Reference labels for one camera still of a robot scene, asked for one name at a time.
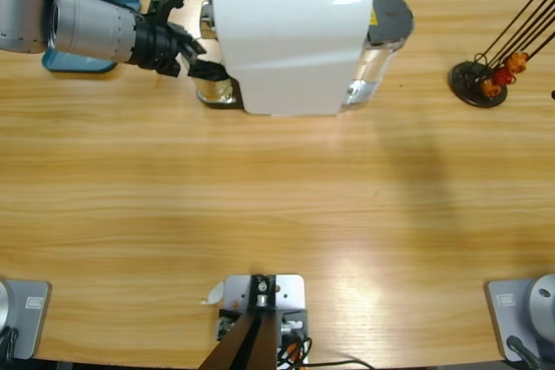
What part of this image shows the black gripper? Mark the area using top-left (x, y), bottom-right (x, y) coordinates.
top-left (128, 18), bottom-right (230, 82)

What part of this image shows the clear drinking glass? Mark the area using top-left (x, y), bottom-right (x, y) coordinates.
top-left (193, 70), bottom-right (238, 107)

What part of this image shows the white capsule coffee machine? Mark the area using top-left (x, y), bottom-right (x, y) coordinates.
top-left (199, 0), bottom-right (375, 119)

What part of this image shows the dark orange coffee capsule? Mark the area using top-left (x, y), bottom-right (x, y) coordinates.
top-left (480, 79), bottom-right (502, 99)

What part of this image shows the red coffee capsule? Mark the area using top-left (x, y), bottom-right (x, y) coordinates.
top-left (492, 67), bottom-right (516, 87)

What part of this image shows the metal drip tray grate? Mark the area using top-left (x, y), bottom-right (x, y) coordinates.
top-left (197, 79), bottom-right (244, 110)

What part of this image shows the teal plastic tray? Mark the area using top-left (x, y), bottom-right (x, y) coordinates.
top-left (41, 0), bottom-right (143, 74)

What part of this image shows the clear water tank dark lid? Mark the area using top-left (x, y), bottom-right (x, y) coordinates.
top-left (345, 0), bottom-right (415, 107)

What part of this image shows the white paper tab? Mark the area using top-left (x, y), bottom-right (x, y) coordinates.
top-left (199, 281), bottom-right (225, 306)

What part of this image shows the black capsule holder with rods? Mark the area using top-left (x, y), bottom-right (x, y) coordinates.
top-left (448, 0), bottom-right (555, 108)

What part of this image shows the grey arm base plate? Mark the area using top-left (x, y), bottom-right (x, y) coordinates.
top-left (0, 279), bottom-right (52, 360)
top-left (484, 273), bottom-right (555, 362)

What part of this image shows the black cable with orange wires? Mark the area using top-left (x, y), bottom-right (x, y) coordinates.
top-left (277, 334), bottom-right (369, 370)

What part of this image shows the black base cable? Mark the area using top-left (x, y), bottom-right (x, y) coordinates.
top-left (0, 326), bottom-right (21, 360)
top-left (506, 334), bottom-right (543, 370)

